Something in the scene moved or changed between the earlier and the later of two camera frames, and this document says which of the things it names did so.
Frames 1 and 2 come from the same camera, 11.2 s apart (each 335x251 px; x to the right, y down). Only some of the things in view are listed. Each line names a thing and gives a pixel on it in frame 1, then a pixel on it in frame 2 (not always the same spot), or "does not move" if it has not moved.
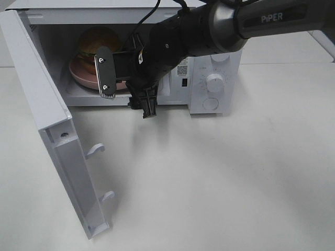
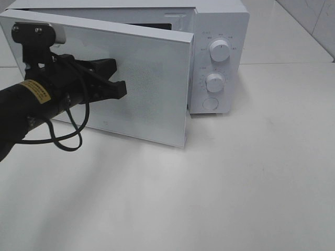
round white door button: (210, 103) does not move
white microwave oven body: (209, 83) does not move
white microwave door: (56, 124) to (156, 64)
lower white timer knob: (214, 82) does not move
